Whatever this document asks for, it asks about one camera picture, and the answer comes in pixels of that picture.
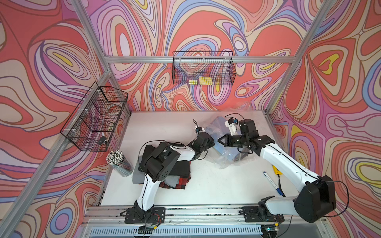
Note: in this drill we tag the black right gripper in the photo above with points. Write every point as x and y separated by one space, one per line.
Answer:
227 138

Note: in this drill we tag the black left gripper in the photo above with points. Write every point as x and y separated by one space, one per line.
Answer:
211 141

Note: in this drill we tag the clear plastic vacuum bag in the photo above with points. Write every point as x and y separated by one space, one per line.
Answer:
222 157

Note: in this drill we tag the red black plaid shirt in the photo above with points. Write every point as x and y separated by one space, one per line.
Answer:
181 183

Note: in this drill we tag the grey shirt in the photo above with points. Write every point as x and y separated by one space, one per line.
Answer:
138 176

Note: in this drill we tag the light blue shirt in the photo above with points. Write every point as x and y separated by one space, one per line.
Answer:
228 152

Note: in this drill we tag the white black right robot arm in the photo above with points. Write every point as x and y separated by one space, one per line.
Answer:
316 195

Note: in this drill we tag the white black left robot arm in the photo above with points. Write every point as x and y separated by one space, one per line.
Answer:
147 196

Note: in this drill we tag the yellow tool on table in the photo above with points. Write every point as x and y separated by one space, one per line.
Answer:
277 171

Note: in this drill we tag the yellow block in basket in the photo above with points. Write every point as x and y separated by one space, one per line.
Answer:
203 80

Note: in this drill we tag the blue white marker pen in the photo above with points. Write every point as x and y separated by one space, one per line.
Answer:
273 184

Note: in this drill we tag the bundle of rods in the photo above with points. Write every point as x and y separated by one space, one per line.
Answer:
120 163

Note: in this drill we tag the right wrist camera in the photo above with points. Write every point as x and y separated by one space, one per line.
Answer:
231 124

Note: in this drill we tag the black wire basket back wall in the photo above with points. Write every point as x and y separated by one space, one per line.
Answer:
188 65

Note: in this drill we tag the black wire basket wall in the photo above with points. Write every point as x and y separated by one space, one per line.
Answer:
91 126
188 65

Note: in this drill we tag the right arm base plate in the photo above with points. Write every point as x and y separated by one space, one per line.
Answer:
254 214

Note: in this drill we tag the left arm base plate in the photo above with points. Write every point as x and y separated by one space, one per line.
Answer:
154 215

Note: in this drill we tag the black wire basket left wall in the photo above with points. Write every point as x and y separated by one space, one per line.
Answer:
91 126

